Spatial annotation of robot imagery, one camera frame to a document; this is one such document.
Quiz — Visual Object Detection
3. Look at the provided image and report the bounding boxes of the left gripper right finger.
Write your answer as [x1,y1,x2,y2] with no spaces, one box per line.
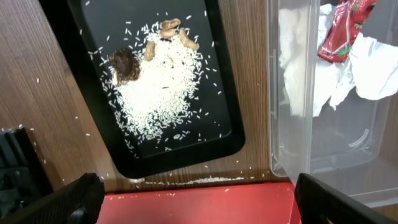
[295,173,397,224]

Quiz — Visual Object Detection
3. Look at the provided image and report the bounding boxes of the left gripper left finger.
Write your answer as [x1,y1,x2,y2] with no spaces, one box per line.
[1,173,105,224]

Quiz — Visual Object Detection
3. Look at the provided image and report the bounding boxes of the rice and food scraps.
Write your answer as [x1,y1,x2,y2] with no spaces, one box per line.
[79,11,233,155]

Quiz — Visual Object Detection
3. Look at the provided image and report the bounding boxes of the white napkin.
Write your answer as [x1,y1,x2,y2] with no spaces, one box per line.
[279,7,397,116]

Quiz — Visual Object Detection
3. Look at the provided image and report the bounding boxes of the red candy wrapper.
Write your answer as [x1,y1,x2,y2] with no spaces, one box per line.
[318,0,378,63]

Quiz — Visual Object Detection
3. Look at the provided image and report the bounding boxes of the clear plastic waste bin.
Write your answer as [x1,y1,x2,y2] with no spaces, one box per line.
[266,1,397,207]

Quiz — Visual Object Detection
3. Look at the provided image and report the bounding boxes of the red serving tray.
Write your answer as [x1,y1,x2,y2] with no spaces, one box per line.
[98,183,301,224]

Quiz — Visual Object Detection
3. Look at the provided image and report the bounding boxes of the black plastic tray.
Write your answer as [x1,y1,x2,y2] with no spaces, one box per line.
[40,0,245,179]

